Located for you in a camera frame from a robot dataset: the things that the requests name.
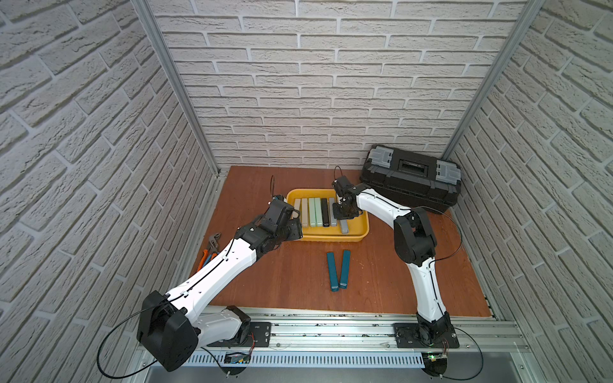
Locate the yellow plastic tray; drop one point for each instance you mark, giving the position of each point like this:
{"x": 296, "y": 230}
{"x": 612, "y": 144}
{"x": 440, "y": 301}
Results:
{"x": 359, "y": 227}

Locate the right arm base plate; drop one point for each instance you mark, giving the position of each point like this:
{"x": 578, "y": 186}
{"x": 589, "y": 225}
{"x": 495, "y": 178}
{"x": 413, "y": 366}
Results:
{"x": 420, "y": 335}

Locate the teal pruner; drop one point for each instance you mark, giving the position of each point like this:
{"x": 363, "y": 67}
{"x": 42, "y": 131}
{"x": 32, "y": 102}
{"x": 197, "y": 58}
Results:
{"x": 334, "y": 284}
{"x": 345, "y": 269}

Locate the left aluminium corner post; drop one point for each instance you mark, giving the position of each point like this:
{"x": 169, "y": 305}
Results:
{"x": 160, "y": 46}

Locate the orange handled pliers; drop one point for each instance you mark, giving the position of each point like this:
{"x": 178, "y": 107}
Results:
{"x": 210, "y": 251}

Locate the black folding pruner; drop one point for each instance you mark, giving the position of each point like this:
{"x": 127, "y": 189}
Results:
{"x": 325, "y": 212}

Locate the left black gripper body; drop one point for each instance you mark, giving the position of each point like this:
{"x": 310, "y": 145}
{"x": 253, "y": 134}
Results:
{"x": 291, "y": 227}

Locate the grey pruner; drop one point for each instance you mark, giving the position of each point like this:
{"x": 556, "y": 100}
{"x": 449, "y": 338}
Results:
{"x": 344, "y": 227}
{"x": 333, "y": 220}

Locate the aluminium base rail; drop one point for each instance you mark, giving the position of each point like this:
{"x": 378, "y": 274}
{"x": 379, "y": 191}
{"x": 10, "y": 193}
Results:
{"x": 302, "y": 338}

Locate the black plastic toolbox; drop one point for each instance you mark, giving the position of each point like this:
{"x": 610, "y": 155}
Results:
{"x": 412, "y": 179}

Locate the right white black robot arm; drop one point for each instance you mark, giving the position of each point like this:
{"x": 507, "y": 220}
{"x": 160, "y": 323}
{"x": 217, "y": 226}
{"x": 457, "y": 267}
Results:
{"x": 414, "y": 243}

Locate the right aluminium corner post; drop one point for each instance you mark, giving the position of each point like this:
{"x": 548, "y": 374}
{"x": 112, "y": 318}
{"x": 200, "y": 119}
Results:
{"x": 512, "y": 42}

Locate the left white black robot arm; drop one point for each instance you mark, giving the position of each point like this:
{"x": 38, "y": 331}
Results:
{"x": 170, "y": 326}

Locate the aluminium corner post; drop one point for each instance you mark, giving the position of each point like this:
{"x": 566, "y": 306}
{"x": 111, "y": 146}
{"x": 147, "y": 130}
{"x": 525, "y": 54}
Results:
{"x": 160, "y": 46}
{"x": 512, "y": 42}

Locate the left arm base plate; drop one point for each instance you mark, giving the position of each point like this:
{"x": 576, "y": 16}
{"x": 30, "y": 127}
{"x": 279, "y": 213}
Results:
{"x": 258, "y": 334}

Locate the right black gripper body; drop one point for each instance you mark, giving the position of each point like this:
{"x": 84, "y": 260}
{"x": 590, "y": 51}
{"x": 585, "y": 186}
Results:
{"x": 342, "y": 211}

